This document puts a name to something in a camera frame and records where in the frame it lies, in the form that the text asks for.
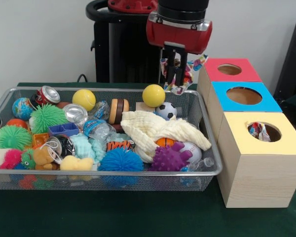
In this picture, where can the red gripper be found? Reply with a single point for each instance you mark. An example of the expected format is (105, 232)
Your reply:
(180, 37)

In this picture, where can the wooden box with three holes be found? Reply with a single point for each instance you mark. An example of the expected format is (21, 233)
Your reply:
(261, 172)

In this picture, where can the clear mesh bin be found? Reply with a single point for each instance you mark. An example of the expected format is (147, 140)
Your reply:
(64, 181)

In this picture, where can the smooth yellow ball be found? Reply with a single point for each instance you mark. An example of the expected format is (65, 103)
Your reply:
(153, 95)

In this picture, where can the small soccer ball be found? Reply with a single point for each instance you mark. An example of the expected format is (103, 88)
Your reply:
(165, 111)

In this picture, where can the cream waffle cloth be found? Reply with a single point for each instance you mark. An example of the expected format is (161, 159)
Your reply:
(162, 128)

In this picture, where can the brown striped wooden burger toy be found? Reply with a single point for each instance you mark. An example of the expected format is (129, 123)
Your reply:
(118, 111)

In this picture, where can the purple spiky toy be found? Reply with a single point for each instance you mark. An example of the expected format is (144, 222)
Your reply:
(170, 158)

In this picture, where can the yellow tennis-seam ball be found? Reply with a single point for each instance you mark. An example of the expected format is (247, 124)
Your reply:
(84, 96)

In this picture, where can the blue spiky ball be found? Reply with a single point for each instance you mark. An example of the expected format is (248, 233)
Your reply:
(121, 160)

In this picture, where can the red drink can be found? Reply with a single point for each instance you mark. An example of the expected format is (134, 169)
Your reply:
(48, 95)

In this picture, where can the green spiky ball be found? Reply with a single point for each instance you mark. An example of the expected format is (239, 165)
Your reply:
(11, 137)
(48, 118)

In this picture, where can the dark green tablecloth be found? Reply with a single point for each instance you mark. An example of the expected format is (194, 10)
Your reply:
(113, 214)

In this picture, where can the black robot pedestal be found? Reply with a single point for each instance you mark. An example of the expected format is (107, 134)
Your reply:
(128, 49)

